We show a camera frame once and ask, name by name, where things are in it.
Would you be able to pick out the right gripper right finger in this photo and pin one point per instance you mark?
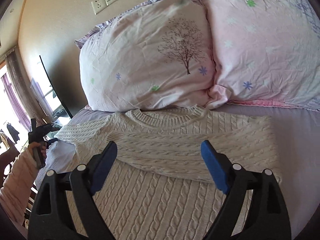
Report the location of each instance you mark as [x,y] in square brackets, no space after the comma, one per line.
[267,217]

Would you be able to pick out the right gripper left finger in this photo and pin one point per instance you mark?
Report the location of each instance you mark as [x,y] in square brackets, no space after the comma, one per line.
[51,217]

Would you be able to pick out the beige cable-knit sweater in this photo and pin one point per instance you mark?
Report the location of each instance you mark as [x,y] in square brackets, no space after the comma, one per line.
[159,186]

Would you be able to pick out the person's left hand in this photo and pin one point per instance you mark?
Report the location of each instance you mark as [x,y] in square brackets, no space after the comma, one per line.
[38,150]

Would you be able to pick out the brown curtain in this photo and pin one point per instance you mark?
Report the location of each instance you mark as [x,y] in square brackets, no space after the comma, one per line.
[21,84]

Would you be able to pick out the pink quilted left sleeve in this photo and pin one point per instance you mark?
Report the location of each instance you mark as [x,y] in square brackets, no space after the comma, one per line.
[16,188]

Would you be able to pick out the black framed mirror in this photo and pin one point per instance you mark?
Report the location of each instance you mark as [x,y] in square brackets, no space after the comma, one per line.
[65,81]

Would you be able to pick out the pink pillow with tree print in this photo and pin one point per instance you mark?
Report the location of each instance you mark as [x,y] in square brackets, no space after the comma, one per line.
[155,55]

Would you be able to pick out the pink pillow with snowflake print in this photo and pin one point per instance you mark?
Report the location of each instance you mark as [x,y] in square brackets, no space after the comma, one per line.
[266,52]

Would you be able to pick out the white wall socket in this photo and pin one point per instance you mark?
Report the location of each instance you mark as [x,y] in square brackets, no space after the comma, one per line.
[98,6]

